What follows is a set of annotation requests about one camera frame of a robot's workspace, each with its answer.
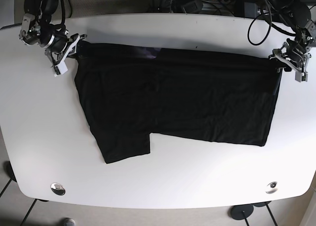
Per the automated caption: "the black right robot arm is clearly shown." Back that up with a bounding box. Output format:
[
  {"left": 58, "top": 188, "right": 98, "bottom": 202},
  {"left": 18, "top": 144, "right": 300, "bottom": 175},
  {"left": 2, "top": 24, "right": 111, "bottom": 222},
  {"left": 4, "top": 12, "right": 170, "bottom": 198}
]
[{"left": 19, "top": 0, "right": 87, "bottom": 76}]

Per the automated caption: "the black T-shirt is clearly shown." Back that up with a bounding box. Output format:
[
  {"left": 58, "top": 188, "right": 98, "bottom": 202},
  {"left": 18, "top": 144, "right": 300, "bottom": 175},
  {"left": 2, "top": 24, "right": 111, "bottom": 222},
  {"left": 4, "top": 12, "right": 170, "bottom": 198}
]
[{"left": 75, "top": 41, "right": 282, "bottom": 164}]

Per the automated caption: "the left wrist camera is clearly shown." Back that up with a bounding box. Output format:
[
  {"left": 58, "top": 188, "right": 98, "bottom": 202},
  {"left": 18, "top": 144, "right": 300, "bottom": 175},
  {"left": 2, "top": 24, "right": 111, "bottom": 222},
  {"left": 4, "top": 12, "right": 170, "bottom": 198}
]
[{"left": 295, "top": 71, "right": 308, "bottom": 82}]

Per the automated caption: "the black power adapter box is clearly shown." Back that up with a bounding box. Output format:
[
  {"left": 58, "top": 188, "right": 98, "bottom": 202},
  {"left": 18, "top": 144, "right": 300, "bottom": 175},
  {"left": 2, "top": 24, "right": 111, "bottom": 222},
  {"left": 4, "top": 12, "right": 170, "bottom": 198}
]
[{"left": 243, "top": 2, "right": 260, "bottom": 18}]

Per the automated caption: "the left grey shoe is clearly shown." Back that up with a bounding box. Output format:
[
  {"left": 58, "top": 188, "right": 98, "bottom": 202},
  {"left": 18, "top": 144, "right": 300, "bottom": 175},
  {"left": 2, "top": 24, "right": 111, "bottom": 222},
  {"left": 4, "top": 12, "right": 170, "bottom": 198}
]
[{"left": 62, "top": 218, "right": 76, "bottom": 226}]

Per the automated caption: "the left silver table grommet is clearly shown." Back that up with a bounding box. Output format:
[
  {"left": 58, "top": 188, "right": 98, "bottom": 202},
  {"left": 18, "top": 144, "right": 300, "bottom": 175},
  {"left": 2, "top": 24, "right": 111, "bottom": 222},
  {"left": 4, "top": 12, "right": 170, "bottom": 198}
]
[{"left": 50, "top": 182, "right": 66, "bottom": 196}]

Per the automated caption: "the black round stand base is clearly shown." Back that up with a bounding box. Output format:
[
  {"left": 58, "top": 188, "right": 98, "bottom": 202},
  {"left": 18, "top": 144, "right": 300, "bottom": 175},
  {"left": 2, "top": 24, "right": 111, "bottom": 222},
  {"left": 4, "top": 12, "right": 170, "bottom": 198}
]
[{"left": 229, "top": 204, "right": 254, "bottom": 221}]

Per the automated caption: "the right silver table grommet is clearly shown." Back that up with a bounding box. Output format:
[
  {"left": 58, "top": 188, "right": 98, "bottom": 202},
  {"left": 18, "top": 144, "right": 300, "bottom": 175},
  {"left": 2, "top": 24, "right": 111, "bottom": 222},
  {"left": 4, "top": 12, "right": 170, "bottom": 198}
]
[{"left": 265, "top": 181, "right": 278, "bottom": 194}]

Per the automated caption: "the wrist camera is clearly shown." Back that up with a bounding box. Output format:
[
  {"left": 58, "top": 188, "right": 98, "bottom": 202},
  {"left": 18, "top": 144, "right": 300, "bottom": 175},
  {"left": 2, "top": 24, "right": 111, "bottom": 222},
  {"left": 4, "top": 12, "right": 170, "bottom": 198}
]
[
  {"left": 295, "top": 71, "right": 308, "bottom": 82},
  {"left": 53, "top": 62, "right": 68, "bottom": 77}
]

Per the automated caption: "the silver table grommet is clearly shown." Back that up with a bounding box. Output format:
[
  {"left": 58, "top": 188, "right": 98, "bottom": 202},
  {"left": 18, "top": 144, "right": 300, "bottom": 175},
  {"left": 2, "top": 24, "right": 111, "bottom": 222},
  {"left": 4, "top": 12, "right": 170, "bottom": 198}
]
[
  {"left": 50, "top": 182, "right": 66, "bottom": 196},
  {"left": 265, "top": 181, "right": 278, "bottom": 194}
]

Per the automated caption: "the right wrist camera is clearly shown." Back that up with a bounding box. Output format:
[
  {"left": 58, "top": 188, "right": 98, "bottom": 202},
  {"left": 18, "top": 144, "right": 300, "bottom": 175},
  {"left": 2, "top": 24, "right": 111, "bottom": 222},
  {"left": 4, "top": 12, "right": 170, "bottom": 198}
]
[{"left": 53, "top": 62, "right": 68, "bottom": 77}]

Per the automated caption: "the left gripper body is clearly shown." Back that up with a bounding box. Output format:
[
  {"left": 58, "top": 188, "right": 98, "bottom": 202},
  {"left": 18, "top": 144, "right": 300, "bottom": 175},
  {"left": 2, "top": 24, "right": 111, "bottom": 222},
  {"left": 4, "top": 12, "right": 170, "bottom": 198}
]
[{"left": 269, "top": 22, "right": 316, "bottom": 75}]

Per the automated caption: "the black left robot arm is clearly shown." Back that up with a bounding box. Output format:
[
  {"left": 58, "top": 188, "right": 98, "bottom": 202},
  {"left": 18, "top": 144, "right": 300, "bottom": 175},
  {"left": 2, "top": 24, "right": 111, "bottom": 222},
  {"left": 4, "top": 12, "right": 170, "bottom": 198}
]
[{"left": 247, "top": 0, "right": 316, "bottom": 82}]

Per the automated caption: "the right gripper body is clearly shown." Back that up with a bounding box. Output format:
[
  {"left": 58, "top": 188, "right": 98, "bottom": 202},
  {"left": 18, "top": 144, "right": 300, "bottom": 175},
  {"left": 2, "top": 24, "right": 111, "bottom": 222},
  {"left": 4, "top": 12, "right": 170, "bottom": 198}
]
[{"left": 19, "top": 13, "right": 87, "bottom": 68}]

